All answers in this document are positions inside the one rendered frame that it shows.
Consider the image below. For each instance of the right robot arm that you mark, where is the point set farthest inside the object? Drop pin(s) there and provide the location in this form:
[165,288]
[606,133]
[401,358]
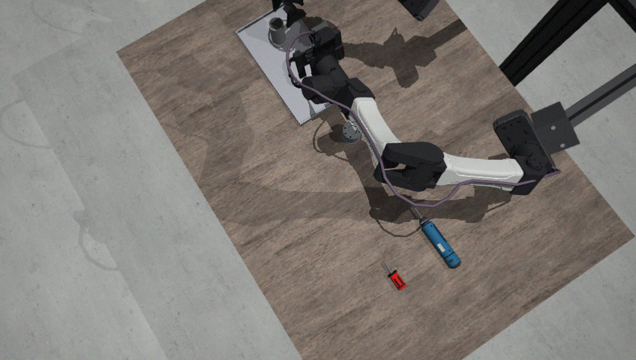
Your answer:
[415,6]

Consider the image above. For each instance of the red screwdriver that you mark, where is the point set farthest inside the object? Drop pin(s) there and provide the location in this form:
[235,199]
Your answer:
[398,282]

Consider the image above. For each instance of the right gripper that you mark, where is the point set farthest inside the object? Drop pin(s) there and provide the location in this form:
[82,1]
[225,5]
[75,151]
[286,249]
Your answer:
[293,14]

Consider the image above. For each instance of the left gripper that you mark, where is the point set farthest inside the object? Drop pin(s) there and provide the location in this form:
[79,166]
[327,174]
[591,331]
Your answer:
[323,63]

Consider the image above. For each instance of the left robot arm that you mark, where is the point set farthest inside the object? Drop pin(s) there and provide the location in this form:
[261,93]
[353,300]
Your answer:
[427,166]

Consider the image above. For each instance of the blue cordless screwdriver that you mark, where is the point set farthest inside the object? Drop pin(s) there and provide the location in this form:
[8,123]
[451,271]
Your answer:
[439,242]

